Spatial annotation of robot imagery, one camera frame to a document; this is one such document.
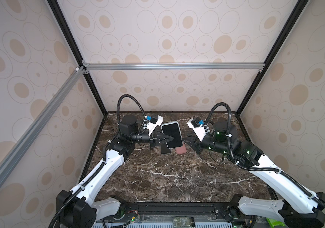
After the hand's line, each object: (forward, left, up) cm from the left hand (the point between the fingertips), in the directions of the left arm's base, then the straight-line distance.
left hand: (174, 141), depth 60 cm
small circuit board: (-26, -5, -30) cm, 41 cm away
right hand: (+4, -5, -2) cm, 7 cm away
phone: (+15, +5, -36) cm, 40 cm away
